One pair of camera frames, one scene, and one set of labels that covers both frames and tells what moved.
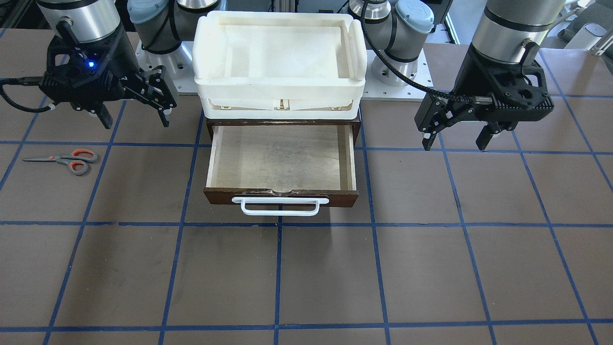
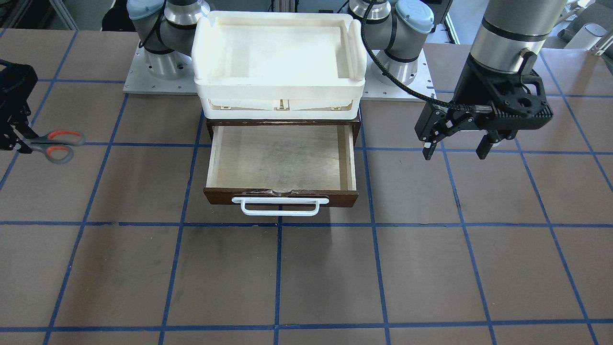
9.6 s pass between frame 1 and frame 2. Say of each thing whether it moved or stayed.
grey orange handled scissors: moved
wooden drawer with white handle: stayed
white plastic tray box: stayed
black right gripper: moved
